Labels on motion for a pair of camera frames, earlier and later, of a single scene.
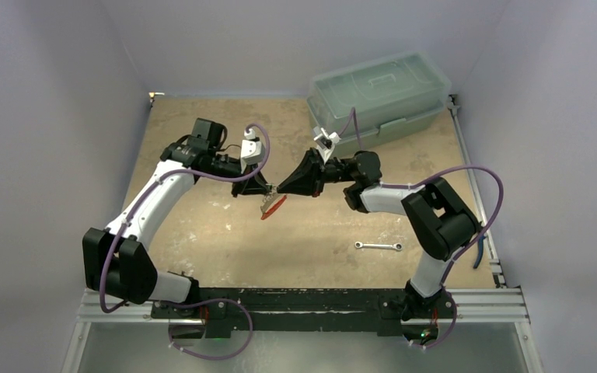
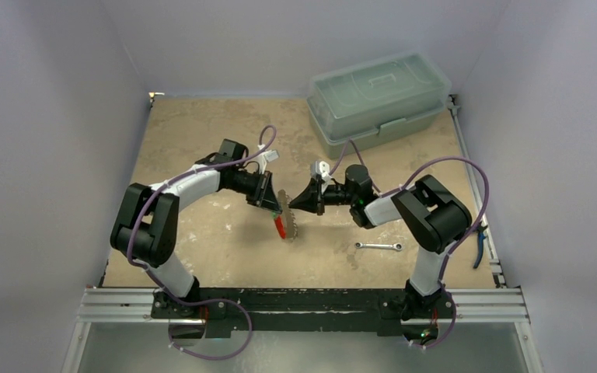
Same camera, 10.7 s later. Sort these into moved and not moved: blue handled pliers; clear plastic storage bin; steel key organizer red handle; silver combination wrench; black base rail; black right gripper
Moved: black right gripper; steel key organizer red handle
Not moved: clear plastic storage bin; black base rail; blue handled pliers; silver combination wrench
